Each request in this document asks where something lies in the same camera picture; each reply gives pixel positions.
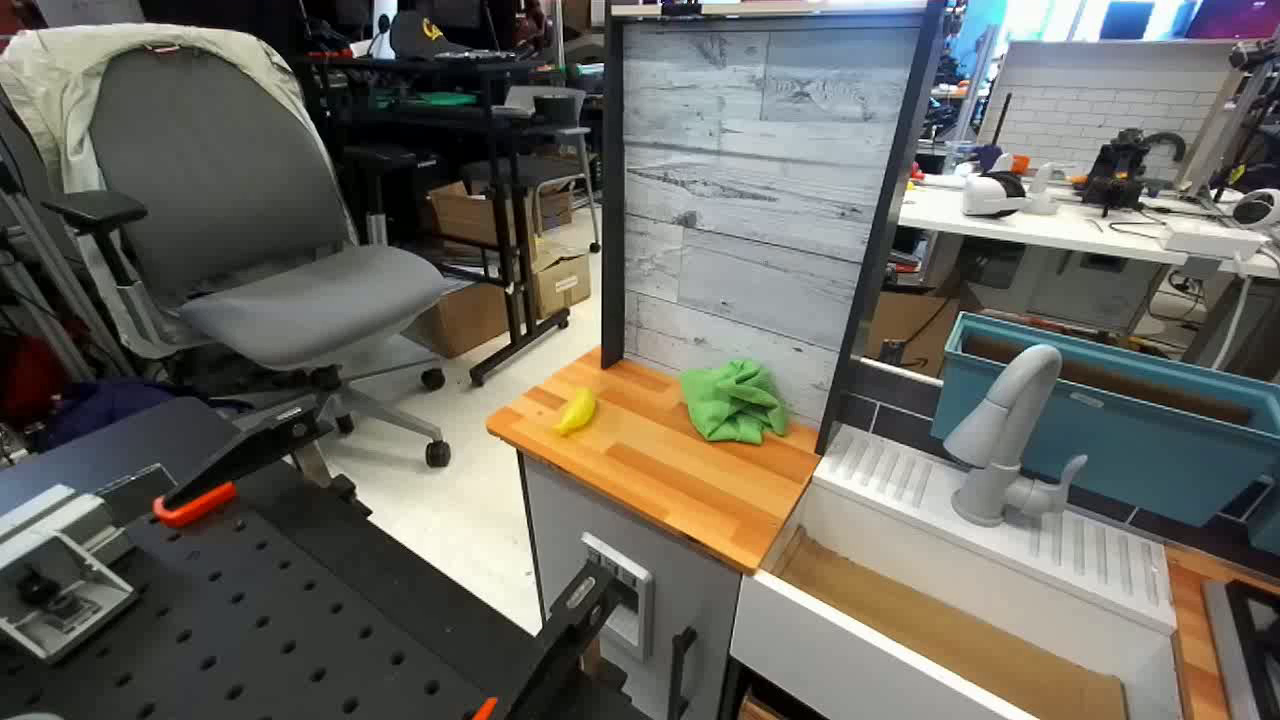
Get grey faucet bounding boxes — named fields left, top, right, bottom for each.
left=941, top=340, right=1094, bottom=531

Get toy stove top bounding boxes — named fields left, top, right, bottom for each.
left=1203, top=575, right=1280, bottom=720

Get stove cabinet with wooden top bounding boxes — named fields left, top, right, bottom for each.
left=1163, top=553, right=1280, bottom=720

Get white brick pattern panel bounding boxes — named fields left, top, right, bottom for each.
left=993, top=35, right=1238, bottom=184

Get yellow toy banana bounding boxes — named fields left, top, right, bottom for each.
left=552, top=385, right=604, bottom=439

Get grey office chair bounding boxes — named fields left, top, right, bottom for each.
left=0, top=20, right=464, bottom=470

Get white cabinet with wooden top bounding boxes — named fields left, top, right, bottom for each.
left=484, top=346, right=826, bottom=720

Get black metal frame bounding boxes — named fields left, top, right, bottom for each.
left=598, top=0, right=951, bottom=454

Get white toy sink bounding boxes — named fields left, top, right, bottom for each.
left=729, top=420, right=1183, bottom=720

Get cardboard box under desk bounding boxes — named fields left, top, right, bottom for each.
left=859, top=283, right=969, bottom=380

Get black device on desk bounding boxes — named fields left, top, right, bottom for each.
left=1077, top=126, right=1191, bottom=211

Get green towel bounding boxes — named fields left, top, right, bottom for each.
left=677, top=356, right=792, bottom=448

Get stacked cardboard box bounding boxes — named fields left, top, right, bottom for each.
left=421, top=172, right=598, bottom=270
left=396, top=252, right=598, bottom=362

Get teal plastic bin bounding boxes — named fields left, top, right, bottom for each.
left=930, top=306, right=1280, bottom=531

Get grey metal mount bracket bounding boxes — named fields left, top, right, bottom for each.
left=0, top=531, right=139, bottom=666

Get white desk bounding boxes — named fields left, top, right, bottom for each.
left=893, top=177, right=1280, bottom=336

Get grey wood-look back panel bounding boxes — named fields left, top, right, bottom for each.
left=620, top=13, right=930, bottom=433

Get black metal rack table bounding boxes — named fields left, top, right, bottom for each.
left=295, top=43, right=598, bottom=393

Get orange-handled black clamp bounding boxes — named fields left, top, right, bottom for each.
left=470, top=557, right=634, bottom=720
left=150, top=397, right=363, bottom=531

